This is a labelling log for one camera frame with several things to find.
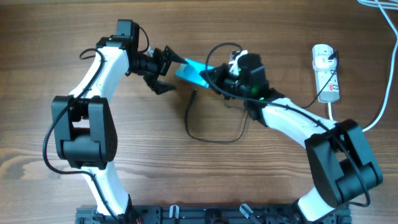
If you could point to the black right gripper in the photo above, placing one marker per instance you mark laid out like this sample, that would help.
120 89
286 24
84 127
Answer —
221 72

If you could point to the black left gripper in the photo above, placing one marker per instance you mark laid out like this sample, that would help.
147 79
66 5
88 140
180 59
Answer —
164 62

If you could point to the smartphone with teal screen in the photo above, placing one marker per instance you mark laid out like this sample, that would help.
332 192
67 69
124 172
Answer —
190 72

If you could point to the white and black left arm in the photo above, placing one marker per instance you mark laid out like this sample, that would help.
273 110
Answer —
83 126

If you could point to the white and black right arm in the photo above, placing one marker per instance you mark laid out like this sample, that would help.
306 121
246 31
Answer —
342 164

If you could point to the white USB charger plug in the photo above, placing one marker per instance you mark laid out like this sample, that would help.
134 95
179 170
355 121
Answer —
322 63

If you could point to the white power strip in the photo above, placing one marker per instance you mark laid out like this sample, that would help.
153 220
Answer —
327 87

